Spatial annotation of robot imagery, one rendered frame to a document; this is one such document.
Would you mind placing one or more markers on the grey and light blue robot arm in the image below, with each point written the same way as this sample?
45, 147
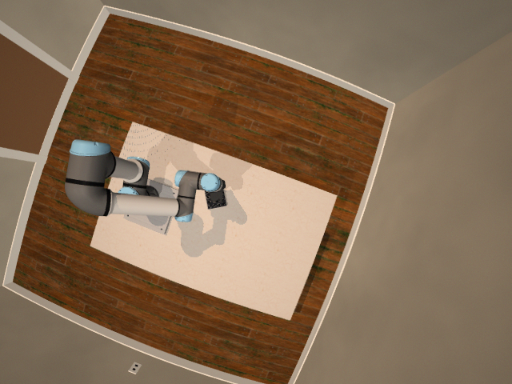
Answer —
91, 163

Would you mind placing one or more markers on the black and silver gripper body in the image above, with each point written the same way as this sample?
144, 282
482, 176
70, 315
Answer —
217, 196

